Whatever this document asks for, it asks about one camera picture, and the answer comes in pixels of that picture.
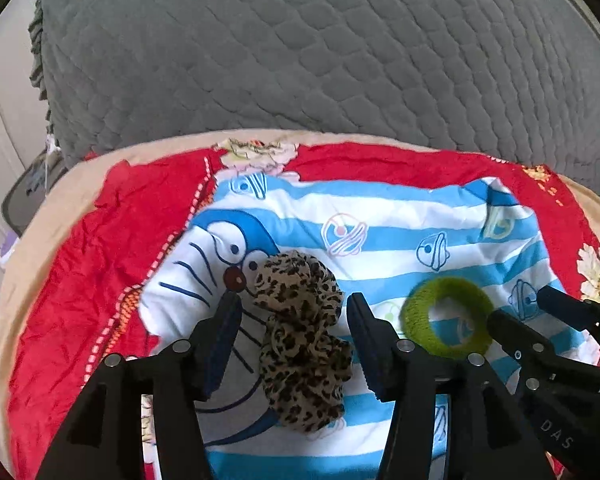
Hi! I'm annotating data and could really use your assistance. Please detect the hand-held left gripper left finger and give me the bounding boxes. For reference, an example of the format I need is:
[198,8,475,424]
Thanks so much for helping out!
[35,293,244,480]

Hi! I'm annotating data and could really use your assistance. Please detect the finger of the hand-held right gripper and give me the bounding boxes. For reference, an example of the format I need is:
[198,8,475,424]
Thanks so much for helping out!
[537,285,600,347]
[485,309,600,397]

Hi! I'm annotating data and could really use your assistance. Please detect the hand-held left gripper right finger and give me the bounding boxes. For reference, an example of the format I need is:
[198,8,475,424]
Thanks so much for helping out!
[346,292,557,480]

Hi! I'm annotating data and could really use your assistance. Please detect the green fuzzy scrunchie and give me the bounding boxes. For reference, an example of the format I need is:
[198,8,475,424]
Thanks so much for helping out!
[399,276,497,359]

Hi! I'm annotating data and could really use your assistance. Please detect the leopard print scrunchie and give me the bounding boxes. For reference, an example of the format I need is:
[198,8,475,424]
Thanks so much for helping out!
[251,250,354,433]

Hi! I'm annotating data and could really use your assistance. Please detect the blue striped cartoon cloth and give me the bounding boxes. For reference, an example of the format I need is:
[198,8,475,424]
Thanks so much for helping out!
[139,172,600,480]

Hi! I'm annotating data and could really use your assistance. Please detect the red floral sheet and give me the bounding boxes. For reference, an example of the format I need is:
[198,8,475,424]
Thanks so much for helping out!
[7,141,600,480]

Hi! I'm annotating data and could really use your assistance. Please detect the purple cloth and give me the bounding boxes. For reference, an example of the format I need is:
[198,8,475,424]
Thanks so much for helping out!
[0,236,22,267]

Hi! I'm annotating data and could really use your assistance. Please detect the dark grey bag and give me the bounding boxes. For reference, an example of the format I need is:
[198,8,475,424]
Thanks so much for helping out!
[1,146,70,237]

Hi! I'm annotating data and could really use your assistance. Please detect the grey quilted cover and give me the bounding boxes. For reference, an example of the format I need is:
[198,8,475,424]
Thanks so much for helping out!
[27,0,600,196]

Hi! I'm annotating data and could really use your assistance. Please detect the white wardrobe door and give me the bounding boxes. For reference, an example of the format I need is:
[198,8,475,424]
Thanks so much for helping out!
[0,0,48,281]

